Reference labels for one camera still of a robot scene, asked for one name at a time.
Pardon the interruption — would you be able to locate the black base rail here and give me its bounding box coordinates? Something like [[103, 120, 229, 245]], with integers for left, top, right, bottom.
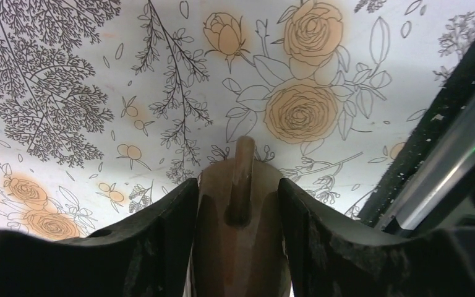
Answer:
[[357, 40, 475, 237]]

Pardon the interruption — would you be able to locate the floral tablecloth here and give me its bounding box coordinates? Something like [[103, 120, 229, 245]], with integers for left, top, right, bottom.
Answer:
[[0, 0, 475, 297]]

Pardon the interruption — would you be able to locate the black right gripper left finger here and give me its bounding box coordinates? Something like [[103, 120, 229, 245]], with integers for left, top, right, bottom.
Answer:
[[0, 178, 199, 296]]

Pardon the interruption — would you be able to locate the brown mug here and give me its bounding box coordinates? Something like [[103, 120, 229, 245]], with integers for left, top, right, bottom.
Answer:
[[191, 136, 291, 296]]

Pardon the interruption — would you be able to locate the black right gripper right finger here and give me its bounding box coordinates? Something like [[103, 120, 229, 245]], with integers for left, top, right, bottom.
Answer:
[[278, 178, 475, 296]]

